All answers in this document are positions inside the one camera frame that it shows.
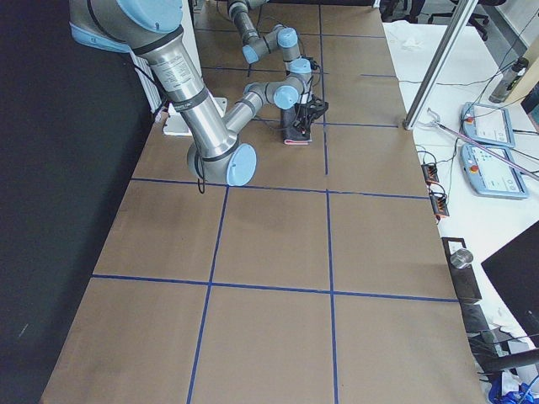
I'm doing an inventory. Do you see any pink towel with white edge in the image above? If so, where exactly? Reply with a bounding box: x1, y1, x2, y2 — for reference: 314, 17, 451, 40
280, 105, 312, 146

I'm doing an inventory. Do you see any blue teach pendant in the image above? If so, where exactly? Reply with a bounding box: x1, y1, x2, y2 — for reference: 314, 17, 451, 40
461, 144, 529, 199
461, 102, 515, 148

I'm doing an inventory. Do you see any black box under cup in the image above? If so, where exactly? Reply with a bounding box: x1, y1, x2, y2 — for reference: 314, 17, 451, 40
441, 237, 482, 304

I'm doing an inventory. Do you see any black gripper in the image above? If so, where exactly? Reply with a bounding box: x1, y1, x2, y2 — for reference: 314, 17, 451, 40
294, 95, 328, 128

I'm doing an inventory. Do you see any upper blue teach pendant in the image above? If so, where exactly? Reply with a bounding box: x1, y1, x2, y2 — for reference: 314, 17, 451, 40
461, 102, 515, 148

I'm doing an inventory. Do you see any lower blue teach pendant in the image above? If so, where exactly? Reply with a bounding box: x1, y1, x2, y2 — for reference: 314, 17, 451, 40
461, 144, 529, 199

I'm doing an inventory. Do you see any aluminium frame post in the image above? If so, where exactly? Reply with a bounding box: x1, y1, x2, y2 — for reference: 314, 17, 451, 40
403, 0, 478, 130

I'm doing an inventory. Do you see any crumpled white tissue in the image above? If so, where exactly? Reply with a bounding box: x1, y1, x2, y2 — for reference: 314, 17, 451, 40
401, 36, 423, 51

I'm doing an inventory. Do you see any long reacher grabber tool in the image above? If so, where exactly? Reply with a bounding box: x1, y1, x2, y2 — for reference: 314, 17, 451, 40
425, 108, 539, 182

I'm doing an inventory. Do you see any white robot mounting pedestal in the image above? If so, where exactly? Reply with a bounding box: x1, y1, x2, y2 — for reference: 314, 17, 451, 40
163, 0, 227, 136

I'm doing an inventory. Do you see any black monitor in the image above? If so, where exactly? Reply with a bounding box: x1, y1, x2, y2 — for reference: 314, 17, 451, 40
482, 223, 538, 346

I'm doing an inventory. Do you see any small metal cup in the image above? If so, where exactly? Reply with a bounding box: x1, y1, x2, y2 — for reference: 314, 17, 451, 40
450, 248, 473, 269

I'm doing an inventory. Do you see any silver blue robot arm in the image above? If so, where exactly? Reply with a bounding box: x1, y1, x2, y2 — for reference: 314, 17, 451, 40
227, 0, 312, 74
69, 1, 328, 186

